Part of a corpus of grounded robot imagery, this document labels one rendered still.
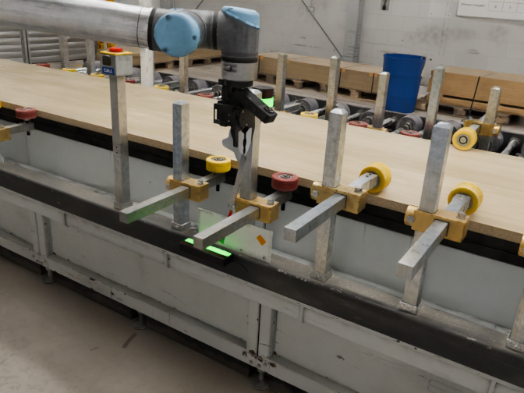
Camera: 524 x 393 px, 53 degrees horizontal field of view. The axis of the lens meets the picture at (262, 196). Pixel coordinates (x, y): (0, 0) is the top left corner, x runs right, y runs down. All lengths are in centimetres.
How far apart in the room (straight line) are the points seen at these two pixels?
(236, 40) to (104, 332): 155
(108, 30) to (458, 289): 111
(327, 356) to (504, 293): 67
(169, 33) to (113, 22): 12
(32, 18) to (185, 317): 136
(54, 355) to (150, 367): 40
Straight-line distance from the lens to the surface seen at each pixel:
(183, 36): 116
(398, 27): 895
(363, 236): 160
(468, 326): 139
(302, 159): 177
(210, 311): 213
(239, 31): 129
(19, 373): 233
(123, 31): 120
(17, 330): 257
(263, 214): 146
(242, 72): 130
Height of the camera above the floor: 143
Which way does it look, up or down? 22 degrees down
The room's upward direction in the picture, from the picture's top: 3 degrees clockwise
